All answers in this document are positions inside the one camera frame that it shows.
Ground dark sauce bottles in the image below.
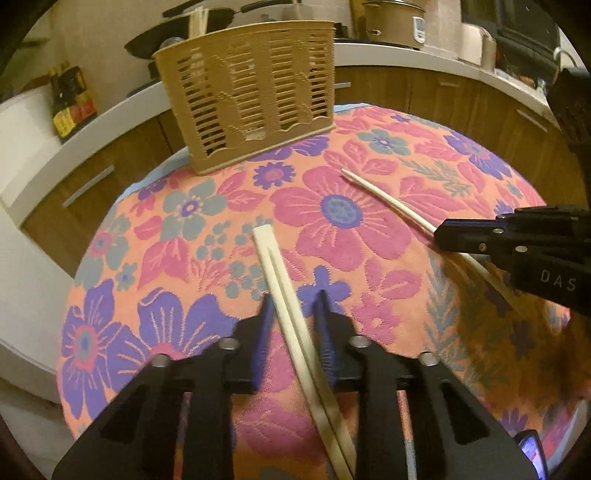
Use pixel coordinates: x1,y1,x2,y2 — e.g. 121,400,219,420
49,62,97,143

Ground white chopstick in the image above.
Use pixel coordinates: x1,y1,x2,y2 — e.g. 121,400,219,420
251,224,355,480
269,253,359,471
341,168,526,318

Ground wooden kitchen cabinets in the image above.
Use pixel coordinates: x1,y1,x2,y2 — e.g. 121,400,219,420
7,65,586,274

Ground white kitchen countertop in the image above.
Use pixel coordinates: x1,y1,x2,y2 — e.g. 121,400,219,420
0,41,569,407

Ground tan plastic utensil basket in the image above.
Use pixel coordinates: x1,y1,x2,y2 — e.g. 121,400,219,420
154,20,335,175

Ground metal spoon in basket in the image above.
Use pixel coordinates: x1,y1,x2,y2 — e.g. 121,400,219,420
159,36,183,49

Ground brown rice cooker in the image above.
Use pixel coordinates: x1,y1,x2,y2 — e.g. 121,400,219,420
363,1,426,50

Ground black frying pan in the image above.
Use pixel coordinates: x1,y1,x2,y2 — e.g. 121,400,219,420
124,1,290,60

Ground phone screen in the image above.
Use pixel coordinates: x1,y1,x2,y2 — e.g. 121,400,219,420
514,429,549,480

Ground floral pink tablecloth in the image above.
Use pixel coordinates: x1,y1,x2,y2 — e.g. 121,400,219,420
58,105,583,466

